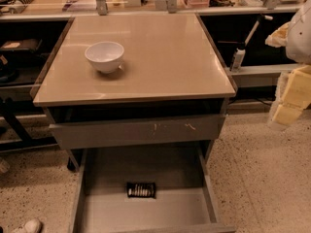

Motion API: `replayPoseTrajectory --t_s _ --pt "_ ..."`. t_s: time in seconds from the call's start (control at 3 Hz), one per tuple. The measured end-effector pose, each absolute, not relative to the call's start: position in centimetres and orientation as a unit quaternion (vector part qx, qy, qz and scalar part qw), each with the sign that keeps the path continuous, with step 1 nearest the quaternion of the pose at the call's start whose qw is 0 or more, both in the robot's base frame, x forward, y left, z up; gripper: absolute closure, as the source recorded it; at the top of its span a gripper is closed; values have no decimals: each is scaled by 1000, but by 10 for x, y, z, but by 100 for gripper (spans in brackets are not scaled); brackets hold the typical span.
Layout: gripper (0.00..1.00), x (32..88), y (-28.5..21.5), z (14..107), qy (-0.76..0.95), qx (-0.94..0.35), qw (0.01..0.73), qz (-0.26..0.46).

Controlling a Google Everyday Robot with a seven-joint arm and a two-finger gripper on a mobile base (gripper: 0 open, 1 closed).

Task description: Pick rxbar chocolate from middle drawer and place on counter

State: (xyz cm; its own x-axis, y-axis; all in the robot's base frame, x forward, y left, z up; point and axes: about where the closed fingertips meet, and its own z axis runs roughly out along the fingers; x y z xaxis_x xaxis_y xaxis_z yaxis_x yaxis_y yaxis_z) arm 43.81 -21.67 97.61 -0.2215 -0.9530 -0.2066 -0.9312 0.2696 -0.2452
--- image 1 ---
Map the grey drawer cabinet with counter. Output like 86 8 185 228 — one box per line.
31 14 236 170

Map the dark case on shelf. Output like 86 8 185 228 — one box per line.
0 39 42 52

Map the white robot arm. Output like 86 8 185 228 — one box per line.
265 0 311 130

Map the open grey middle drawer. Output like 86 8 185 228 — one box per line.
68 146 235 233

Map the white ceramic bowl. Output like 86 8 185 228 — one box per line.
85 42 124 74

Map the grey top drawer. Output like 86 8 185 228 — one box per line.
50 115 225 150

